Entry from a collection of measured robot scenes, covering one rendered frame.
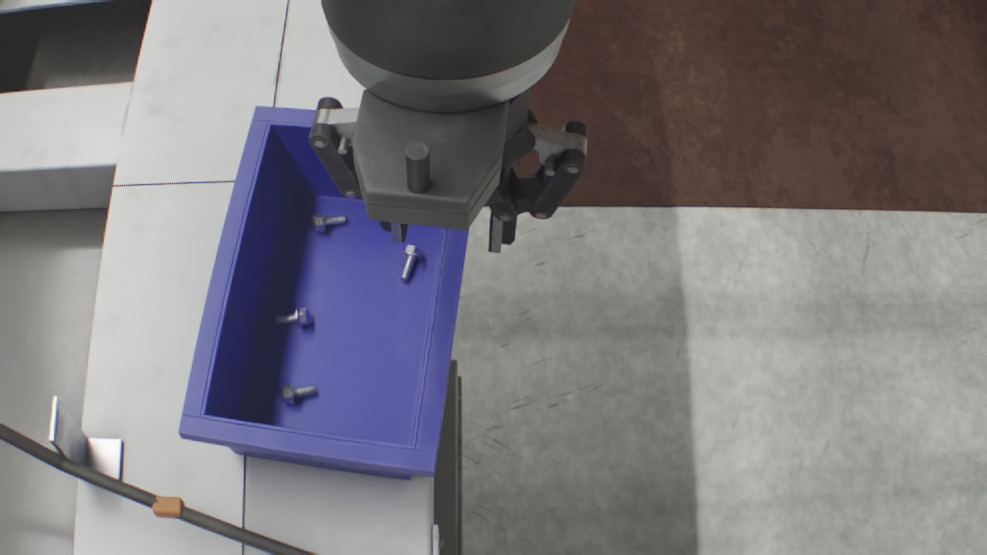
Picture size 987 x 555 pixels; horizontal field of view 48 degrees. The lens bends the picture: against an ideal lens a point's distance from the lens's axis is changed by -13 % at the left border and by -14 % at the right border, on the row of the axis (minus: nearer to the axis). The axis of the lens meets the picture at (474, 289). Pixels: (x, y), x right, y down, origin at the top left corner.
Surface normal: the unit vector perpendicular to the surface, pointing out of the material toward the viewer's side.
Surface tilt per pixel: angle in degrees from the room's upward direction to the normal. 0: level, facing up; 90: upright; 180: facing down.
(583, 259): 0
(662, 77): 0
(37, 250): 0
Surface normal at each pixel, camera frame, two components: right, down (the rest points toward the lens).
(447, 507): 0.01, -0.46
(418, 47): -0.17, 0.87
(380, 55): -0.45, 0.79
